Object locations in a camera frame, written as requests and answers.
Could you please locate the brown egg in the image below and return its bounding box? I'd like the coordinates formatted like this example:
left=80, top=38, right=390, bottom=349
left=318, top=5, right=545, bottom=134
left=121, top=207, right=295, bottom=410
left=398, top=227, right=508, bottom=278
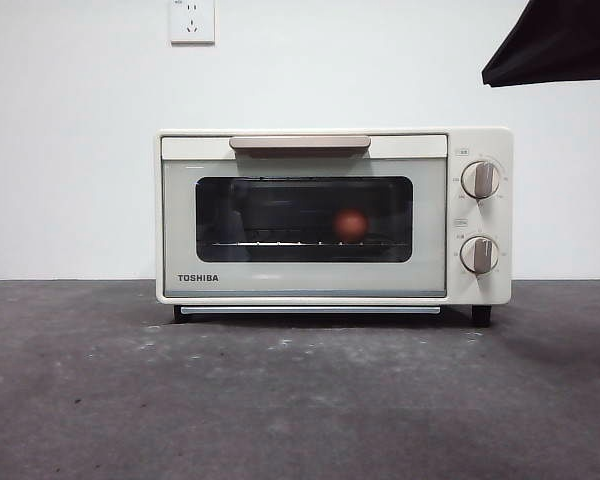
left=333, top=207, right=369, bottom=241

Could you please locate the metal wire oven rack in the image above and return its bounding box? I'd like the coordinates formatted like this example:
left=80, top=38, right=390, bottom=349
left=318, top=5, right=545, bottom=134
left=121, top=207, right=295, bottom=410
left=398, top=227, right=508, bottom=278
left=212, top=239, right=381, bottom=249

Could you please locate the silver oven crumb tray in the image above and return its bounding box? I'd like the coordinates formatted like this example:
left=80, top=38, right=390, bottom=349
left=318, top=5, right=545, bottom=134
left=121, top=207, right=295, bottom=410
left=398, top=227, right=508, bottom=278
left=180, top=305, right=441, bottom=316

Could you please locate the beige oven knob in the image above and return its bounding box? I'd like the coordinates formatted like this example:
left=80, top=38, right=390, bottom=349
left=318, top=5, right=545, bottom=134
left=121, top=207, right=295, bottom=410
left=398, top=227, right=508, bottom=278
left=460, top=160, right=502, bottom=202
left=459, top=235, right=502, bottom=276

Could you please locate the cream Toshiba toaster oven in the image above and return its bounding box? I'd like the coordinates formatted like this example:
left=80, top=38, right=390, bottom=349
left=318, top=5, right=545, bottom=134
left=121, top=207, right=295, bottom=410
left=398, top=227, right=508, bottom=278
left=154, top=127, right=514, bottom=327

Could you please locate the glass oven door with handle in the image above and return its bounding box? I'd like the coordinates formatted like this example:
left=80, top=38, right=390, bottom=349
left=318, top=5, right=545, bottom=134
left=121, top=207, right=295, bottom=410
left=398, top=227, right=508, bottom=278
left=160, top=133, right=449, bottom=299

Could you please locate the white wall socket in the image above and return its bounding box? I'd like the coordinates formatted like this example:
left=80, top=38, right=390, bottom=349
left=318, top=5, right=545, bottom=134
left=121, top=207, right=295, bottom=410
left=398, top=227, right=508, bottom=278
left=169, top=0, right=216, bottom=47

